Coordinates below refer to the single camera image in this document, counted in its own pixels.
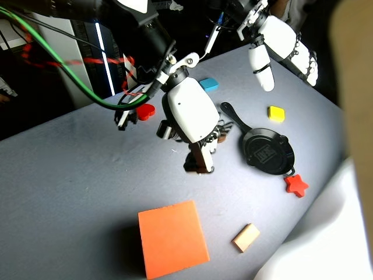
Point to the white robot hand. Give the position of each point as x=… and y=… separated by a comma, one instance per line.
x=277, y=35
x=192, y=111

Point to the black cast iron pan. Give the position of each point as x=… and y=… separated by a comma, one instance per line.
x=268, y=151

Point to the person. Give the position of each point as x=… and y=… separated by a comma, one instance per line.
x=287, y=11

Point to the blue block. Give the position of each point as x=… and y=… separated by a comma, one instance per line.
x=209, y=84

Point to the red heart block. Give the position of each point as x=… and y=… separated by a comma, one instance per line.
x=145, y=112

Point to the yellow block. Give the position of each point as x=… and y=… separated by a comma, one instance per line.
x=276, y=113

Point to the tan blurred panel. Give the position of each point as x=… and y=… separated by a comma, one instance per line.
x=355, y=73

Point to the black computer tower light strip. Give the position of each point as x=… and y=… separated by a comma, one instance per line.
x=99, y=55

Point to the red star block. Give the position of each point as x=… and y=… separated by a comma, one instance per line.
x=295, y=185

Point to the large orange block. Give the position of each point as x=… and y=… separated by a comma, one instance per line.
x=172, y=239

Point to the grey tablecloth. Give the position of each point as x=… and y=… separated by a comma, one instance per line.
x=73, y=175

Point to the light wooden rectangular block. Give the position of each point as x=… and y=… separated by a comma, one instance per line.
x=246, y=237

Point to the white blurred shell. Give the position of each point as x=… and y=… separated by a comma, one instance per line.
x=326, y=233

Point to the white bracket wrist camera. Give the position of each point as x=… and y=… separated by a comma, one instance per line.
x=125, y=118

